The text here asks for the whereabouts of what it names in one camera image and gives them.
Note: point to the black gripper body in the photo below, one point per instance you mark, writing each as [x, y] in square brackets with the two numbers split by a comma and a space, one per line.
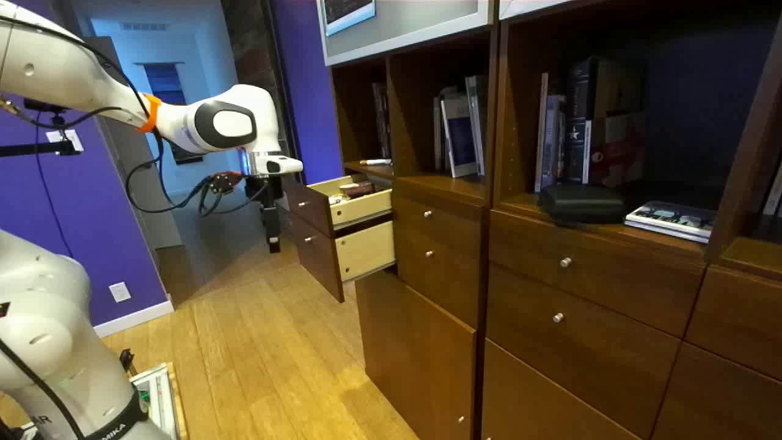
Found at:
[269, 194]

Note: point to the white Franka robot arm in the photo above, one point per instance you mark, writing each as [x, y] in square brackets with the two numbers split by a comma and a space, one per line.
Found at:
[50, 63]

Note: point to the shallow brown drawer with pens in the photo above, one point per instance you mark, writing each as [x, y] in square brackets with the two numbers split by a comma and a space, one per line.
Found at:
[358, 209]

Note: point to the deep brown open drawer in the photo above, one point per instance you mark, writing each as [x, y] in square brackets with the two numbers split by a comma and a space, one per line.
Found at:
[363, 253]

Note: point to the brown wooden shelf cabinet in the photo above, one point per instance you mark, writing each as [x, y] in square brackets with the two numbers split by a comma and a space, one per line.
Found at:
[570, 326]

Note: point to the thin grey book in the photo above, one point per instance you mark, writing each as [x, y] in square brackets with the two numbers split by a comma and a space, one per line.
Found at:
[379, 122]

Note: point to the dark door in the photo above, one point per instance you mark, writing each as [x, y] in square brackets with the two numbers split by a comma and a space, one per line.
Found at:
[248, 40]

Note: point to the blue framed picture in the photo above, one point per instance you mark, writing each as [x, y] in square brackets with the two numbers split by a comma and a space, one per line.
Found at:
[346, 12]

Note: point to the white plastic bin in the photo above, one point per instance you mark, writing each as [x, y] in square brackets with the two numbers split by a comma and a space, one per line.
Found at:
[160, 398]

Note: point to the white label tag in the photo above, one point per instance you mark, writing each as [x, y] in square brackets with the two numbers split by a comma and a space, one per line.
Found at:
[64, 140]

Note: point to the wide frosted glass door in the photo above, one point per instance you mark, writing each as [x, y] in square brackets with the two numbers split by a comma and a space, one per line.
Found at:
[423, 24]

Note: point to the grey upright book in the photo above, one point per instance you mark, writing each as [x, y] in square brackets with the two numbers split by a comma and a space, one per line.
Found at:
[557, 146]

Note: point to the black zip case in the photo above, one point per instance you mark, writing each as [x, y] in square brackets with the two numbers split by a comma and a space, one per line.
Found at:
[581, 200]

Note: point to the black binder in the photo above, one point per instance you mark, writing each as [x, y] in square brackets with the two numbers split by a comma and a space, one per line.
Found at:
[582, 112]

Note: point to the dark red book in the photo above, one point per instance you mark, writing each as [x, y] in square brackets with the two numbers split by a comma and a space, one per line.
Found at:
[623, 129]

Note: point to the white flat box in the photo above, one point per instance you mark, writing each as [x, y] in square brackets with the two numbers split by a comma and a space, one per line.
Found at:
[671, 221]

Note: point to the pale upright books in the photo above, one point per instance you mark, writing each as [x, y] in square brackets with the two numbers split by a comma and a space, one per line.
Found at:
[773, 192]

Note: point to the white wall outlet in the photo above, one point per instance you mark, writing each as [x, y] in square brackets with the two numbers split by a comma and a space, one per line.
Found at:
[120, 292]

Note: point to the black camera stand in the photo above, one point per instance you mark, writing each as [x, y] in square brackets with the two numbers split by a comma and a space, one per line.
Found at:
[32, 150]

